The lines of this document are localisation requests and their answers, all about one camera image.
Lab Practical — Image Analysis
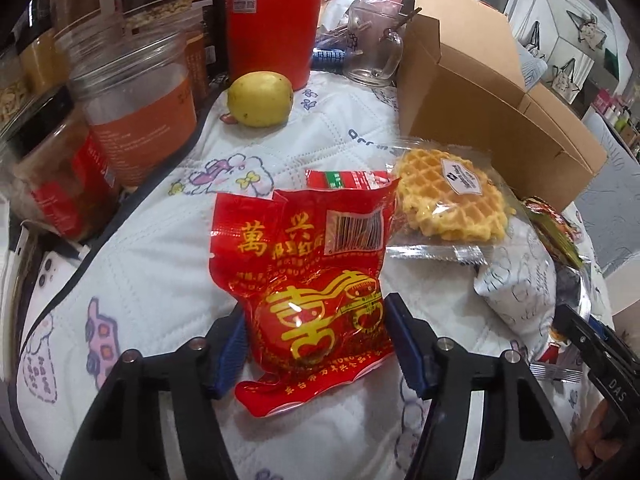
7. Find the yellow-green pear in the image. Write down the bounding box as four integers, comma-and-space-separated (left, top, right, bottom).
227, 70, 294, 128

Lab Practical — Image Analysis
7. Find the red wedding egg packet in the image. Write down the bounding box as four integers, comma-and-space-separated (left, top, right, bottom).
209, 180, 397, 417

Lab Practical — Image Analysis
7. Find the glass mug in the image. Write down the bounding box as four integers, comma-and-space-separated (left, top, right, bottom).
343, 0, 404, 88

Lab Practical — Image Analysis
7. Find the green brown cereal snack bag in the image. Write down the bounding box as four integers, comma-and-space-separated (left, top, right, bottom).
522, 197, 584, 270

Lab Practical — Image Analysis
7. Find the clear jar orange label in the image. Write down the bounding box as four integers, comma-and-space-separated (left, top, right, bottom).
68, 26, 196, 188

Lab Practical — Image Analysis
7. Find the red spicy strip packet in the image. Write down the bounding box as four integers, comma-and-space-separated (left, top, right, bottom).
306, 170, 392, 190

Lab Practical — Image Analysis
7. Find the white patterned quilted tablecloth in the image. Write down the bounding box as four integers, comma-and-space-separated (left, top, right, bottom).
16, 73, 559, 479

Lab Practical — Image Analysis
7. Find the white bread print bag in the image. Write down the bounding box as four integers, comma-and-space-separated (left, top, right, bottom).
474, 218, 556, 361

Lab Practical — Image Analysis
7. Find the brown cardboard box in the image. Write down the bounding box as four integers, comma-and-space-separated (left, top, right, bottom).
397, 0, 606, 210

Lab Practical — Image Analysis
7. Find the red plastic canister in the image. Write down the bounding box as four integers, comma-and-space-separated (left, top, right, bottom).
227, 0, 322, 90

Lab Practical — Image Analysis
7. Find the right hand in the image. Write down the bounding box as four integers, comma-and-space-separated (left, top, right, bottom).
574, 400, 622, 469

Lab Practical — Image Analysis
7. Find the waffle snack clear bag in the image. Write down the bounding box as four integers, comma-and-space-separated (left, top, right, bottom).
385, 139, 533, 266

